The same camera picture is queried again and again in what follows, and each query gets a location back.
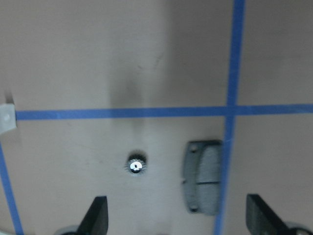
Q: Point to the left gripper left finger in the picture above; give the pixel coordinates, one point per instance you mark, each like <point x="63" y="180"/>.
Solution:
<point x="95" y="221"/>

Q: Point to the white curved plastic part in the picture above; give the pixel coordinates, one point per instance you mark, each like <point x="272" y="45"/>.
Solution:
<point x="8" y="119"/>

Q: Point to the black brake pad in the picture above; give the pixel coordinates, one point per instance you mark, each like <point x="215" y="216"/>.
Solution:
<point x="201" y="173"/>

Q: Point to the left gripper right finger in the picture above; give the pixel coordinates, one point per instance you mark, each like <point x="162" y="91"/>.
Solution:
<point x="261" y="219"/>

